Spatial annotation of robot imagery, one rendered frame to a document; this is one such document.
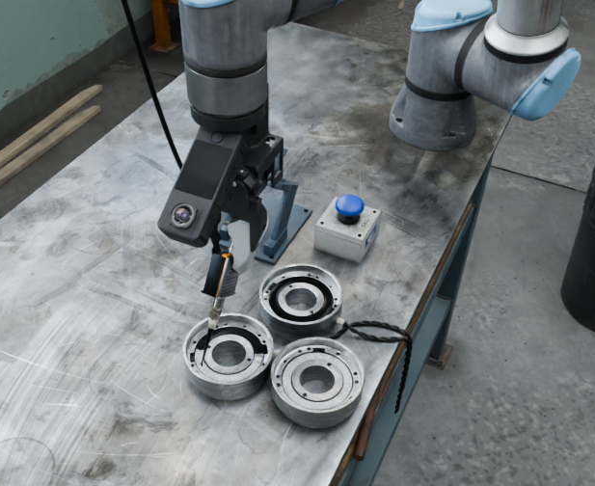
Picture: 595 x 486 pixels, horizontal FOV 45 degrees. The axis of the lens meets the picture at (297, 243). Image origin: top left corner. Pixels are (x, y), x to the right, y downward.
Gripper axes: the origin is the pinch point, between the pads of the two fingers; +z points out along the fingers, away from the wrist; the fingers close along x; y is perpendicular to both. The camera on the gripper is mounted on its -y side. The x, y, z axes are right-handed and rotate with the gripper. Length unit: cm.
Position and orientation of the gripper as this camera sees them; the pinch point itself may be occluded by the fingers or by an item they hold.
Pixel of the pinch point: (226, 264)
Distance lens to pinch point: 79.9
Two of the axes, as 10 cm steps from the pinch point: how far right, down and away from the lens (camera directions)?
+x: -9.0, -3.0, 3.0
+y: 4.3, -6.0, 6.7
